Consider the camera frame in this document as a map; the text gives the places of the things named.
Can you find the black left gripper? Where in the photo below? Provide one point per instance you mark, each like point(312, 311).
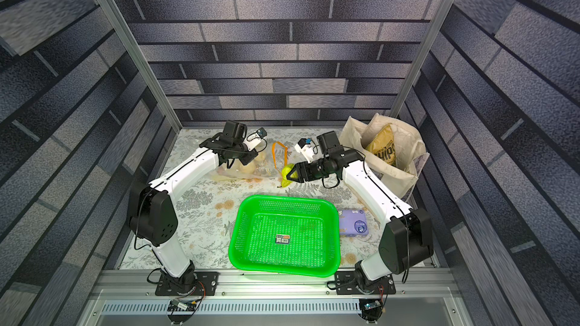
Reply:
point(248, 159)

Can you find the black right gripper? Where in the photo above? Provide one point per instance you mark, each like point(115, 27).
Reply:
point(310, 170)

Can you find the green pear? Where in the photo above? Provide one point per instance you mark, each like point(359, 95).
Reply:
point(285, 182)

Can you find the clear zip-top bag orange seal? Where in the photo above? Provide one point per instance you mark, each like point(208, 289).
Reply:
point(270, 164)

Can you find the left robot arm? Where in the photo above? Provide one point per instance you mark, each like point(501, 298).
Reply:
point(151, 209)

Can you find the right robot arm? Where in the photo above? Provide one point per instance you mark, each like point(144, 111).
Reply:
point(407, 234)

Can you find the yellow chips bag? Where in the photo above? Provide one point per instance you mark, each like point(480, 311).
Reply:
point(383, 147)

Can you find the beige canvas tote bag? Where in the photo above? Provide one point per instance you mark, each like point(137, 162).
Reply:
point(411, 152)

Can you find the green plastic basket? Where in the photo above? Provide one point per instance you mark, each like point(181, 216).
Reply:
point(312, 224)

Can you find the small sticker in basket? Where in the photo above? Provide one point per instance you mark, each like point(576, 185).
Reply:
point(282, 239)

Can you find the purple tissue pack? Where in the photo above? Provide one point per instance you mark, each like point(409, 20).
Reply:
point(353, 223)

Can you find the right circuit board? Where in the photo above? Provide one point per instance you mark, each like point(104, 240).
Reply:
point(371, 310)

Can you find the circuit board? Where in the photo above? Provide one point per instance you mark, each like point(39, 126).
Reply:
point(371, 310)
point(182, 306)

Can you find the left circuit board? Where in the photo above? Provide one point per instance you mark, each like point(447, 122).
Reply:
point(182, 306)

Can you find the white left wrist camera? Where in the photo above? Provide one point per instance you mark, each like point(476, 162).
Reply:
point(255, 138)

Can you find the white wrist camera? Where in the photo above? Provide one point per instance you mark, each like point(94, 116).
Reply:
point(255, 138)
point(307, 148)

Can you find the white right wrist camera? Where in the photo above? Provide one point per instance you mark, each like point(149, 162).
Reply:
point(307, 148)

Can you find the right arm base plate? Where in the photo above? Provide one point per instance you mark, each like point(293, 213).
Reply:
point(352, 282)

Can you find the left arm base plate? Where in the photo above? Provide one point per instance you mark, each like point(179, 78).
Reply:
point(202, 284)

